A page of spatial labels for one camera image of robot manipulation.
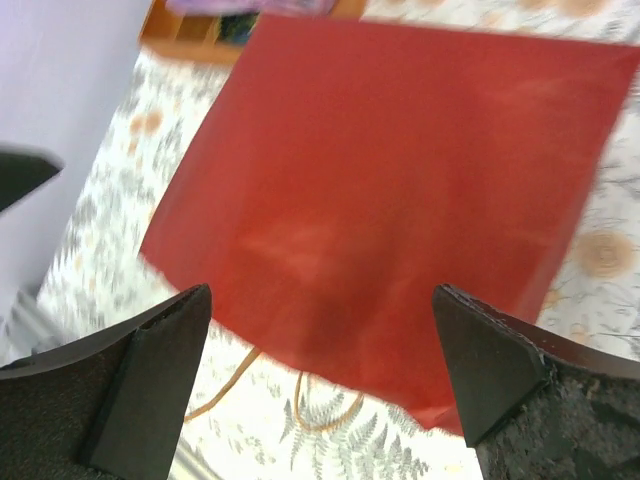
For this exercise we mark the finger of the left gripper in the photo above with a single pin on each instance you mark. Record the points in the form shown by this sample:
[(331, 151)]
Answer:
[(23, 170)]

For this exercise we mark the purple folded cloth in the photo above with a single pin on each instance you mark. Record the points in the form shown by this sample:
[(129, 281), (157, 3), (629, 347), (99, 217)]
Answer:
[(229, 7)]

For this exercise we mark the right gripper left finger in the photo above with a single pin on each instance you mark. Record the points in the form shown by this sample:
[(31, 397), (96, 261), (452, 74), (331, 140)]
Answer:
[(110, 405)]

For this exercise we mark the floral table mat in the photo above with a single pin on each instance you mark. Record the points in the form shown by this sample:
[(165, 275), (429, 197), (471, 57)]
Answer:
[(275, 423)]

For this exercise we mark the red paper bag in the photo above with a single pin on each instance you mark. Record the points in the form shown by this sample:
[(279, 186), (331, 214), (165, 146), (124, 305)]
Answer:
[(348, 168)]

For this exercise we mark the orange wooden tray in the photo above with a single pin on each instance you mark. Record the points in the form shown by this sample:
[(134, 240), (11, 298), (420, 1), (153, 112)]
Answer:
[(212, 39)]

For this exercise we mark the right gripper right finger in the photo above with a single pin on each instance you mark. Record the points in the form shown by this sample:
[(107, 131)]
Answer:
[(533, 404)]

